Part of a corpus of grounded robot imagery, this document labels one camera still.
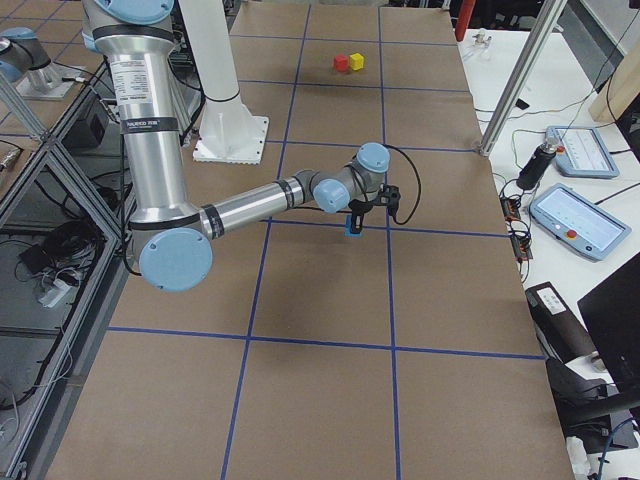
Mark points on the near teach pendant tablet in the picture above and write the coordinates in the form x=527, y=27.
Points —
x=578, y=223

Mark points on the black water bottle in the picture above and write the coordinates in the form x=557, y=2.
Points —
x=536, y=166

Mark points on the blue cube block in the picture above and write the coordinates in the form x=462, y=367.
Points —
x=352, y=227

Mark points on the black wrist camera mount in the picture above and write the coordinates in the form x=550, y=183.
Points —
x=389, y=196

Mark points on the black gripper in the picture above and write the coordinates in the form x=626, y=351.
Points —
x=359, y=207

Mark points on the yellow cube block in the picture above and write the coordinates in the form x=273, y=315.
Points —
x=356, y=61

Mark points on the teach pendant tablet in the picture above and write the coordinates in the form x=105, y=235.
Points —
x=582, y=153
x=578, y=223

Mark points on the red cylinder object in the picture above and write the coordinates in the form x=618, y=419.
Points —
x=464, y=16

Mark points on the far teach pendant tablet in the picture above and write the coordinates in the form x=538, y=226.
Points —
x=582, y=153

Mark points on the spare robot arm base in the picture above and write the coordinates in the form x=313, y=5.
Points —
x=25, y=62

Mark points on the black cardboard box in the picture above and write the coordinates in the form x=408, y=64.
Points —
x=561, y=334

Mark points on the white camera pillar mount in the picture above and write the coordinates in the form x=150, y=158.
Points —
x=228, y=132

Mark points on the red cube block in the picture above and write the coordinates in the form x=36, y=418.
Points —
x=341, y=63

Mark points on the orange electronics board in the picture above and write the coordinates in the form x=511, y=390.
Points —
x=518, y=230

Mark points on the black monitor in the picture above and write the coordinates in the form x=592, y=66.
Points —
x=611, y=315

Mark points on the aluminium frame post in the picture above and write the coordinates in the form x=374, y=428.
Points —
x=534, y=44

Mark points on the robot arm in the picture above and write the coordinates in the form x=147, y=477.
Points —
x=171, y=236

